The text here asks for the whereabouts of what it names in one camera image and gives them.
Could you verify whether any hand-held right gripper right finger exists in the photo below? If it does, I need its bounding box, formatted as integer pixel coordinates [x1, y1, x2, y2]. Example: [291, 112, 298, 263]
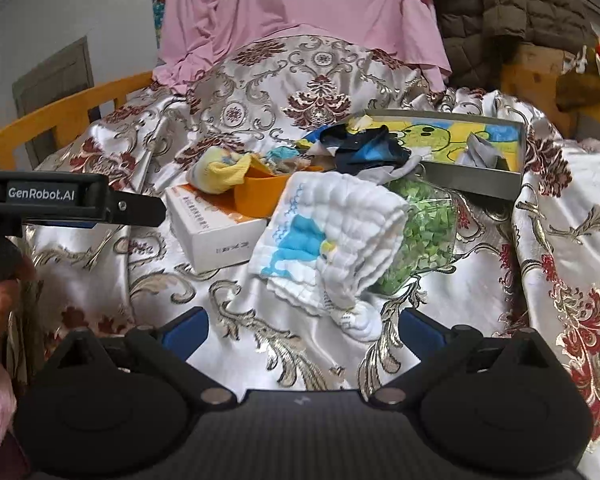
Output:
[366, 308, 556, 406]

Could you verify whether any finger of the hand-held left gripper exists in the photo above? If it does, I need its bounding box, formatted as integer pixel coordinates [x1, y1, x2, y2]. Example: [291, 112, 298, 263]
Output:
[106, 191, 167, 228]

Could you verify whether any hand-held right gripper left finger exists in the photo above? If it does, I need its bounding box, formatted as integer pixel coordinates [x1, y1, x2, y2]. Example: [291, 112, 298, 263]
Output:
[45, 306, 238, 406]

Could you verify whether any small white gauze cloth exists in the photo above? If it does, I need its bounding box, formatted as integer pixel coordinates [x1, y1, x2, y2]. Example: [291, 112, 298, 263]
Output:
[328, 300, 383, 345]

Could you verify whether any grey tray with cartoon painting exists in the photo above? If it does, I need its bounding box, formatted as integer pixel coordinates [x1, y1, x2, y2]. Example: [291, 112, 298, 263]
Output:
[347, 108, 528, 202]

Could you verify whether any person's left hand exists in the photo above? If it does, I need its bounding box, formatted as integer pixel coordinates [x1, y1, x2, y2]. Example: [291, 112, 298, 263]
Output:
[0, 255, 38, 359]

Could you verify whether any yellow baby sock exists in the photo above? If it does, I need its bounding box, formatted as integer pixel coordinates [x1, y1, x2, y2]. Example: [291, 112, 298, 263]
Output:
[186, 147, 253, 195]

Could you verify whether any white and orange carton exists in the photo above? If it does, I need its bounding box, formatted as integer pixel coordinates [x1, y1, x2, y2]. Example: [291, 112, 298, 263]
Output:
[165, 182, 271, 276]

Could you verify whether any clear jar of green pieces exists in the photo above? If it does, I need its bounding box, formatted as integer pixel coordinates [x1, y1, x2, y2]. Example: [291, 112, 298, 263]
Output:
[367, 175, 461, 296]

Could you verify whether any grey door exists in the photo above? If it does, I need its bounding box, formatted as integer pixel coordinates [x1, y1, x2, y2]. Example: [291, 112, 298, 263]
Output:
[12, 36, 95, 122]

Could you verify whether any orange plastic bowl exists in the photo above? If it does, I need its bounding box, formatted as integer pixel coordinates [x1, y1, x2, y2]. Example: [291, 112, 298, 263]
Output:
[232, 162, 326, 221]

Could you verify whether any white gauze towel blue print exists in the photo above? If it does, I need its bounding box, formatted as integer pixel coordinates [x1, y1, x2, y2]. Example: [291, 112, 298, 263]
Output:
[247, 171, 411, 317]

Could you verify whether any pastel striped sock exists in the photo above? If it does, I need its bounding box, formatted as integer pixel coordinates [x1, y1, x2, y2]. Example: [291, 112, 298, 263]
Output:
[264, 144, 326, 173]

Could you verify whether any floral satin blanket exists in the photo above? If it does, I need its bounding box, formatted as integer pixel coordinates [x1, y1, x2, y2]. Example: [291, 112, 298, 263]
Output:
[5, 35, 600, 471]

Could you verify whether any grey sock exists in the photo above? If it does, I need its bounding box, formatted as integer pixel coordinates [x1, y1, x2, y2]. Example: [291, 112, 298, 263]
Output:
[455, 131, 511, 171]

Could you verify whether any dark blue sock bundle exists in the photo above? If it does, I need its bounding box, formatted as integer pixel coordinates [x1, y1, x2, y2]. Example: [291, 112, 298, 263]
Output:
[300, 125, 424, 184]

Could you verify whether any colourful print cloth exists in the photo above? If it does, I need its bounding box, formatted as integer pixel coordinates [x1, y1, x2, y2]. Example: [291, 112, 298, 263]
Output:
[151, 0, 171, 49]

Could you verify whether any pink cloth sheet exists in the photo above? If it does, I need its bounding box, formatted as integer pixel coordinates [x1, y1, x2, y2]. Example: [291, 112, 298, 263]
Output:
[139, 0, 476, 97]

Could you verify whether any brown lettered cloth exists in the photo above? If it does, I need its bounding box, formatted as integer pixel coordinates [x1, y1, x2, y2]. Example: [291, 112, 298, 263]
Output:
[555, 60, 600, 112]

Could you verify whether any brown quilted jacket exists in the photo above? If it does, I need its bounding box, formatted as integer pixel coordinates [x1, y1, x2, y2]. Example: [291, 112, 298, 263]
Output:
[432, 0, 600, 92]

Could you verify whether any wooden bed rail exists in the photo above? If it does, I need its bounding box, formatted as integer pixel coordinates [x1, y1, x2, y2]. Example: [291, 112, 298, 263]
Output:
[0, 71, 154, 171]

